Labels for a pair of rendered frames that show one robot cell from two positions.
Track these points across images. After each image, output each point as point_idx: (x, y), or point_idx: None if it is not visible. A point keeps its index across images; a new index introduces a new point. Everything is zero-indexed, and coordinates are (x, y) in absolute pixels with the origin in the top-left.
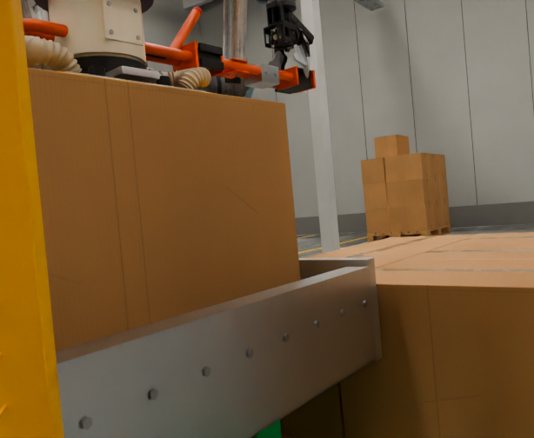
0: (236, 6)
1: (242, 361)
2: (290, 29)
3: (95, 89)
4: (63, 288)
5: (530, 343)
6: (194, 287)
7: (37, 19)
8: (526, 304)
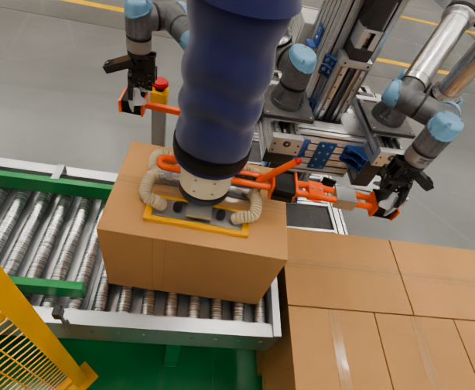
0: None
1: (162, 336)
2: (397, 185)
3: (147, 240)
4: (126, 275)
5: None
6: (187, 289)
7: (164, 166)
8: None
